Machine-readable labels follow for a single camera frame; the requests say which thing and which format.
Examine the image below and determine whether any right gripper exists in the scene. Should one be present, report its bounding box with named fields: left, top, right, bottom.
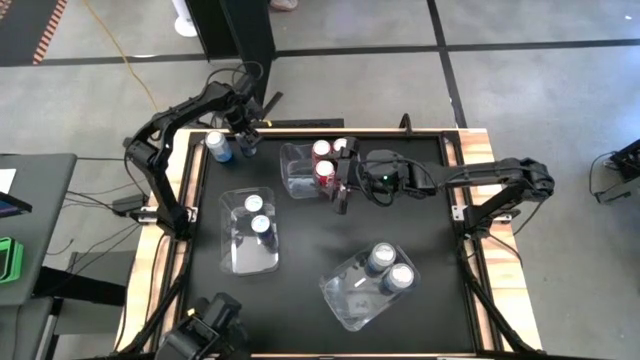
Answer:
left=335, top=137, right=411, bottom=215

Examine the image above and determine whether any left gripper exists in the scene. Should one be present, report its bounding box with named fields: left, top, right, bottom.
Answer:
left=224, top=92, right=269, bottom=150

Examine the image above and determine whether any blue white Spindrift can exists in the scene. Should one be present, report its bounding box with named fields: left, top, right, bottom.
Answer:
left=204, top=130, right=235, bottom=164
left=380, top=262, right=416, bottom=295
left=366, top=241, right=398, bottom=275

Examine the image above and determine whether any clear plastic bin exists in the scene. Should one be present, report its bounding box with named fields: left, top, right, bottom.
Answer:
left=278, top=141, right=362, bottom=201
left=318, top=242, right=422, bottom=333
left=218, top=186, right=280, bottom=277

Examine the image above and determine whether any long black power strip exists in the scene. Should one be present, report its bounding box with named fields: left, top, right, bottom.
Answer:
left=259, top=118, right=346, bottom=130

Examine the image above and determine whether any black partition panel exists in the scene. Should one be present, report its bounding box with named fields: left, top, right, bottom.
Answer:
left=183, top=0, right=284, bottom=124

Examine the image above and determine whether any white round stand base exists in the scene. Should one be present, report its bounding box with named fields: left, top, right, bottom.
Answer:
left=169, top=0, right=199, bottom=39

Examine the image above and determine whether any wooden table border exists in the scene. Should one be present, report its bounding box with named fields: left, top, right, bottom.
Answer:
left=114, top=127, right=544, bottom=359

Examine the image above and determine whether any black power supply box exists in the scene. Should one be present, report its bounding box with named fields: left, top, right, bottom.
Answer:
left=112, top=193, right=150, bottom=217

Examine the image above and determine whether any black flat desk base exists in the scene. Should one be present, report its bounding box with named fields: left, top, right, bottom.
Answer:
left=32, top=266, right=127, bottom=307

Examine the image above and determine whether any grey desk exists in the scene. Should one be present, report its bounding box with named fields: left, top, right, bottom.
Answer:
left=0, top=152, right=79, bottom=307

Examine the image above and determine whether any dark tablet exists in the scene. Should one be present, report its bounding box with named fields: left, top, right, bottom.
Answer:
left=0, top=192, right=34, bottom=220

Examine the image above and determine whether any black mat orange striped edge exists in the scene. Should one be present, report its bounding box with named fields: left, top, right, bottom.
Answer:
left=0, top=0, right=69, bottom=67

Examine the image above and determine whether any black equipment cart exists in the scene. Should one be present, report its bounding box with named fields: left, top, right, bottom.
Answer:
left=588, top=138, right=640, bottom=205

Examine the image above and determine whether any black metal table frame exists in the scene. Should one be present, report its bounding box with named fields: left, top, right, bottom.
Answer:
left=113, top=113, right=546, bottom=360

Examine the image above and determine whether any yellow floor cable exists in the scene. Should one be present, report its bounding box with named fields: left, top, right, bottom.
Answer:
left=79, top=0, right=160, bottom=112

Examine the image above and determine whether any green frame object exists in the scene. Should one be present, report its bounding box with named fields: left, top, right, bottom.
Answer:
left=0, top=237, right=25, bottom=285

